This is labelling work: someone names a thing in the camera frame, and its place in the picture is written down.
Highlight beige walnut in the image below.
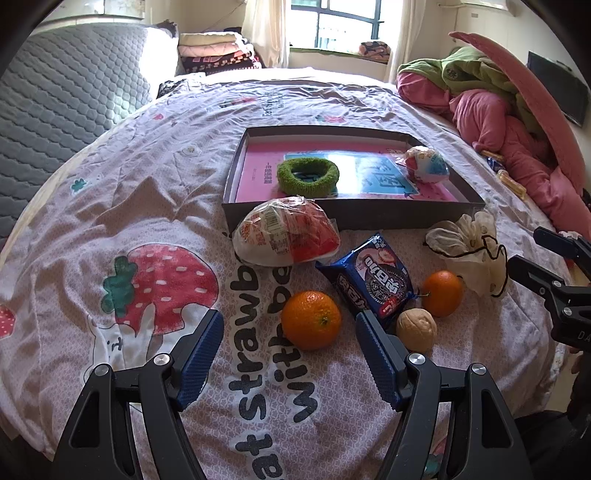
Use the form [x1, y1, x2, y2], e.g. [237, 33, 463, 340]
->
[396, 308, 437, 354]

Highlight green garment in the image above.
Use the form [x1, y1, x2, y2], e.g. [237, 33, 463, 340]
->
[397, 44, 546, 134]

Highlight patterned cloth bundle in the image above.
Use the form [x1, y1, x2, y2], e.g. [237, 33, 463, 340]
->
[359, 41, 391, 63]

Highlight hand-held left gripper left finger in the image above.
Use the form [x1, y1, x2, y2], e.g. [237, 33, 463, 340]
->
[54, 308, 225, 480]

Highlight shallow brown cardboard box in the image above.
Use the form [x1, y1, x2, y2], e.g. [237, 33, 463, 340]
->
[222, 124, 486, 237]

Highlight black flat screen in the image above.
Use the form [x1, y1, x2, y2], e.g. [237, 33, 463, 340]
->
[526, 51, 589, 127]

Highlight orange fruit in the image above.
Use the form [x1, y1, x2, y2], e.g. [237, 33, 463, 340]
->
[281, 290, 342, 350]
[421, 270, 465, 318]

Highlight grey quilted mattress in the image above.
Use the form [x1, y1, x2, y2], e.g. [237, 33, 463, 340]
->
[0, 23, 181, 250]

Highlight red white snack bag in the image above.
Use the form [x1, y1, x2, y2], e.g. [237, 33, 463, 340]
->
[232, 196, 341, 268]

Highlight pink quilted mat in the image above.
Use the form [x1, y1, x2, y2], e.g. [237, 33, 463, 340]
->
[449, 31, 587, 195]

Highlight stack of folded blankets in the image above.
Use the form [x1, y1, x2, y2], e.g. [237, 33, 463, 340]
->
[178, 32, 264, 75]

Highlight dark patterned cloth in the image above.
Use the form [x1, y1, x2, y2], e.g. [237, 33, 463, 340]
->
[159, 78, 204, 97]

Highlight blue cookie packet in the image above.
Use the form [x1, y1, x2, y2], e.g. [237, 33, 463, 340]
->
[315, 232, 419, 324]

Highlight strawberry printed bedsheet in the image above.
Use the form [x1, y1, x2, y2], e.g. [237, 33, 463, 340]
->
[0, 69, 583, 480]

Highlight cream curtain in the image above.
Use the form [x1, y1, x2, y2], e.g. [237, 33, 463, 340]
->
[242, 0, 296, 68]
[388, 0, 458, 79]

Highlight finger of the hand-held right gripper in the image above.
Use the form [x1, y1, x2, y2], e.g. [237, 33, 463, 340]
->
[507, 255, 591, 308]
[533, 226, 591, 269]

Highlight wrapped round snack ball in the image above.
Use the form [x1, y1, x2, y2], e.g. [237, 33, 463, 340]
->
[396, 146, 450, 184]

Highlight cream fabric scrunchie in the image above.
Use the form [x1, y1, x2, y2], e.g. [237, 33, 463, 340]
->
[425, 210, 509, 298]

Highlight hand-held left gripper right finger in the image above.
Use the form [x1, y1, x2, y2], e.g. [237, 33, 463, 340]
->
[355, 309, 532, 480]

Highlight green fuzzy scrunchie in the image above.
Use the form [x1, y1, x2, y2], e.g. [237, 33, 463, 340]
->
[276, 157, 340, 196]

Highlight window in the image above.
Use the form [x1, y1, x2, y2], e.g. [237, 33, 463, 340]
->
[291, 0, 407, 51]

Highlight pink book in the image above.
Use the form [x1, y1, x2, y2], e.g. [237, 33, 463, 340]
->
[235, 141, 468, 204]

